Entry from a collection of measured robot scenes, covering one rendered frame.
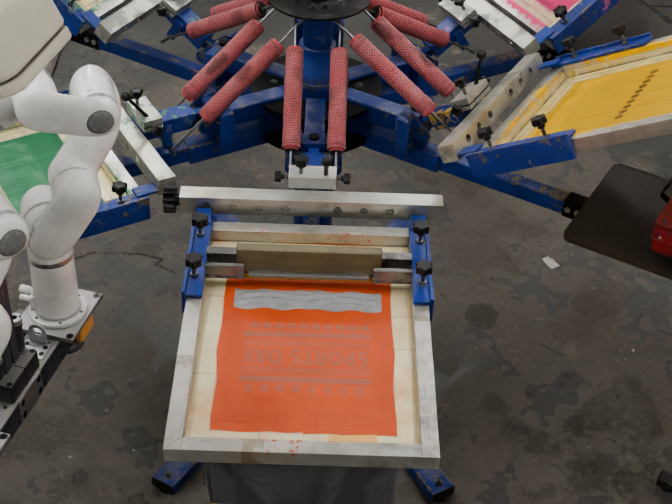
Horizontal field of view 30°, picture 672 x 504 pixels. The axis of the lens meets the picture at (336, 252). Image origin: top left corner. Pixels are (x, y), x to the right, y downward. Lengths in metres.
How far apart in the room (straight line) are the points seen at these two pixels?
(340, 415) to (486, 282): 1.95
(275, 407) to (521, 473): 1.38
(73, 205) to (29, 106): 0.23
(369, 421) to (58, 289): 0.73
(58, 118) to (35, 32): 0.32
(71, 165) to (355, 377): 0.83
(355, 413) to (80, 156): 0.83
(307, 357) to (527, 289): 1.87
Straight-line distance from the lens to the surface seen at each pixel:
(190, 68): 4.03
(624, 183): 3.60
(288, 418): 2.78
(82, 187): 2.48
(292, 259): 3.06
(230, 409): 2.80
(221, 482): 2.89
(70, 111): 2.39
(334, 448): 2.68
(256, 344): 2.95
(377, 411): 2.81
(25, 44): 2.08
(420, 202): 3.26
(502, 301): 4.59
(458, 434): 4.09
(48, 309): 2.75
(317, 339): 2.97
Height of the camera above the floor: 2.98
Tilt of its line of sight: 39 degrees down
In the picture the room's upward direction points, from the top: 3 degrees clockwise
